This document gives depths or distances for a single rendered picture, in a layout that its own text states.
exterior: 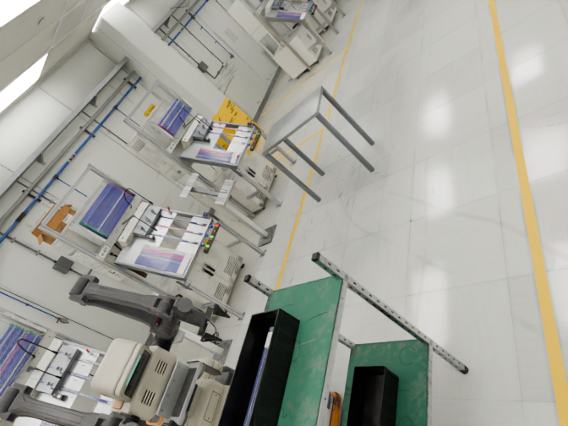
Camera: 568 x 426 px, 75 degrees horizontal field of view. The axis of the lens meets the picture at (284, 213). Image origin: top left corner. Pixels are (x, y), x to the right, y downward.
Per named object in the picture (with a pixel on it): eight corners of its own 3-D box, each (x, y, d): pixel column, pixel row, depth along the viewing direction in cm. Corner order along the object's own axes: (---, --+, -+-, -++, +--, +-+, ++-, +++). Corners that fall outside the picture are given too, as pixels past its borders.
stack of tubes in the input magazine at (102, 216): (134, 197, 373) (110, 181, 362) (107, 237, 344) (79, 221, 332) (129, 201, 382) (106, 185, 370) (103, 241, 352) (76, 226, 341)
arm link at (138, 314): (84, 284, 165) (70, 305, 158) (80, 271, 154) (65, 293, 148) (180, 319, 169) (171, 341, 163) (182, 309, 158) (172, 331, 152)
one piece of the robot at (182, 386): (188, 436, 164) (145, 421, 155) (210, 373, 181) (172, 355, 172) (207, 439, 154) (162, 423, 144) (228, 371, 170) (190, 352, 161)
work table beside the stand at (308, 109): (374, 171, 342) (316, 111, 308) (318, 202, 385) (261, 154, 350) (374, 141, 372) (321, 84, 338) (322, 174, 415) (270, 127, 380)
